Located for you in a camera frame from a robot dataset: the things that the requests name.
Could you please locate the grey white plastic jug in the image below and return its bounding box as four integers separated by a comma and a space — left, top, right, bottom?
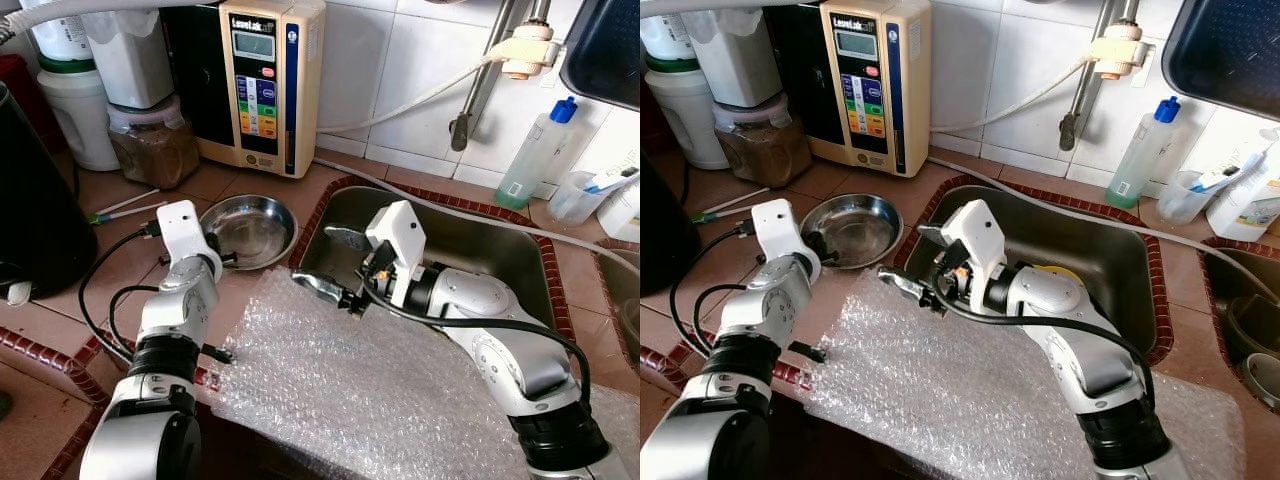
680, 8, 777, 109
80, 10, 177, 109

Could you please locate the white blue brush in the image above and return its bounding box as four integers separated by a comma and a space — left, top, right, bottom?
1190, 150, 1271, 196
583, 163, 641, 196

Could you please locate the cream orange faucet diverter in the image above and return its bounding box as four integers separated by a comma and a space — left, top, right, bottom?
497, 22, 563, 81
1088, 22, 1153, 81

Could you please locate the cream water ionizer appliance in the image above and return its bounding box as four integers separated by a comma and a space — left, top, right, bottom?
765, 0, 934, 179
163, 0, 328, 180

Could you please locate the grey round bowl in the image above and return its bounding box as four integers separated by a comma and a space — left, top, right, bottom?
1240, 350, 1280, 413
1225, 293, 1280, 361

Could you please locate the grey corrugated hose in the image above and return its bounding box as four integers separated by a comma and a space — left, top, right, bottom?
0, 0, 216, 43

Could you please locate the white training chopsticks green hinge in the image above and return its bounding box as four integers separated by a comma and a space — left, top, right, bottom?
86, 188, 167, 224
688, 186, 772, 224

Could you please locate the black electric kettle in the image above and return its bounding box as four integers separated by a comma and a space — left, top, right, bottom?
0, 80, 100, 301

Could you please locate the yellow plastic bowl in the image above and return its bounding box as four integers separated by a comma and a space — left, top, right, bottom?
1033, 262, 1087, 287

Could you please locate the clear jar brown powder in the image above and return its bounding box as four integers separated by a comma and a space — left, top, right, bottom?
107, 95, 201, 191
712, 95, 813, 190

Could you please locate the stainless steel sink basin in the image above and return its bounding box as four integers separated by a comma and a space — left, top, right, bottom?
1198, 238, 1280, 413
903, 185, 1171, 366
298, 185, 563, 346
595, 243, 641, 386

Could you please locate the dish soap bottle blue cap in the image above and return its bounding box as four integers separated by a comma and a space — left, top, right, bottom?
494, 95, 581, 212
1104, 95, 1183, 212

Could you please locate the steel sink faucet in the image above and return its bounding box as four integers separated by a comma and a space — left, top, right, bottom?
448, 0, 556, 153
1058, 0, 1146, 153

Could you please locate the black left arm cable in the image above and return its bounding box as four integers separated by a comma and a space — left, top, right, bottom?
668, 220, 761, 363
78, 222, 163, 363

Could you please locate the white labelled plastic bottle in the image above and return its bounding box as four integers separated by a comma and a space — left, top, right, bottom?
1204, 128, 1280, 243
597, 178, 641, 244

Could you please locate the clear bubble wrap sheet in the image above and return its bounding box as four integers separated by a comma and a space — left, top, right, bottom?
803, 268, 1249, 480
205, 265, 641, 480

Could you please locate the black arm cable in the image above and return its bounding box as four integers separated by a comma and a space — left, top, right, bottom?
355, 285, 593, 406
78, 222, 163, 363
668, 220, 761, 363
935, 285, 1159, 406

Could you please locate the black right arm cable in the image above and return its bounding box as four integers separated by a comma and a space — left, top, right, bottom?
355, 285, 593, 406
935, 285, 1159, 406

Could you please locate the dark blue plastic tray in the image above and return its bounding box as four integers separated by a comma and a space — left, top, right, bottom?
1162, 0, 1280, 123
558, 0, 641, 113

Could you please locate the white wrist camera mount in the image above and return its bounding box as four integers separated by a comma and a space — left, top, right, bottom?
750, 198, 807, 263
938, 198, 1007, 303
155, 200, 213, 263
363, 200, 427, 307

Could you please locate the white container green lid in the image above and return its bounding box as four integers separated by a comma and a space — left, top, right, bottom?
645, 62, 731, 171
36, 55, 121, 173

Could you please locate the white flexible water hose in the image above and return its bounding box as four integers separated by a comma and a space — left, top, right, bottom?
928, 40, 1113, 136
315, 38, 526, 136

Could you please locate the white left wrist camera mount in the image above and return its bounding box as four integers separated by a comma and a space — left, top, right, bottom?
750, 198, 807, 263
155, 200, 213, 263

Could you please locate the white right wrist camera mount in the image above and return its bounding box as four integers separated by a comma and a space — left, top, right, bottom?
938, 198, 1007, 303
363, 200, 427, 307

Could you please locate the round stainless steel plate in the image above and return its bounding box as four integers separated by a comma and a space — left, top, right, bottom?
198, 194, 299, 272
798, 192, 905, 270

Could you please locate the small white plastic bottle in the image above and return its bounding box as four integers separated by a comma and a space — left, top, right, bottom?
22, 0, 96, 63
640, 12, 698, 63

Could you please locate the clear plastic cup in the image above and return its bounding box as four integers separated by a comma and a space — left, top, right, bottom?
1158, 170, 1227, 227
546, 170, 613, 227

